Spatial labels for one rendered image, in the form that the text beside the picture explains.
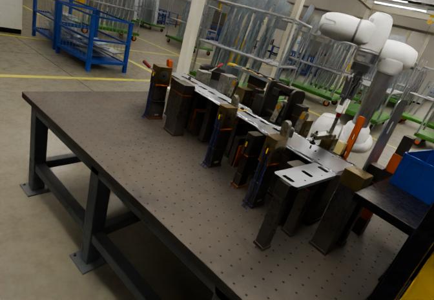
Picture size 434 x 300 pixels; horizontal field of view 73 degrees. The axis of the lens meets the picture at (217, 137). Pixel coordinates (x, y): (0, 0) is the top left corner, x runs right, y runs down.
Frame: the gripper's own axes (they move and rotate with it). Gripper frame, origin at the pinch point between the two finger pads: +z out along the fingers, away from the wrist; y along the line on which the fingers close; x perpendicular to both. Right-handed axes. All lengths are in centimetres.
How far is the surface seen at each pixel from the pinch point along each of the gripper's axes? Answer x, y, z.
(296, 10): -433, -519, -107
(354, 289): 46, 33, 53
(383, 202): 40, 33, 19
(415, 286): 59, 66, 20
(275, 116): -31.9, 1.6, 19.3
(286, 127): -4.7, 31.8, 13.3
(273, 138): -4.8, 38.1, 18.0
